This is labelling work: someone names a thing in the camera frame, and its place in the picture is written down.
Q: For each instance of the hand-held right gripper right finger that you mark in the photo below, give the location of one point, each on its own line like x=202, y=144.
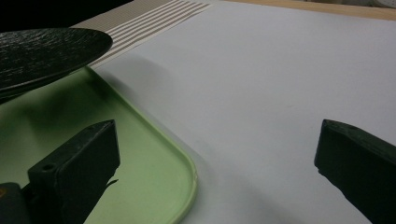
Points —
x=358, y=168

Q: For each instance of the striped placemat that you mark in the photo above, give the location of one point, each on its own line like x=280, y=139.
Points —
x=146, y=21

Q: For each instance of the black textured plate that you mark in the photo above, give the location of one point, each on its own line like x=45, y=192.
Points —
x=43, y=56

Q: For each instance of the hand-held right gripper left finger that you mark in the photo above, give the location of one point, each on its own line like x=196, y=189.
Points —
x=77, y=174

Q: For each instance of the white board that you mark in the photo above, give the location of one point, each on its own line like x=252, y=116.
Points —
x=255, y=77

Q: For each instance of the green tray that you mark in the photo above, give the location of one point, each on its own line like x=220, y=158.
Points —
x=149, y=174

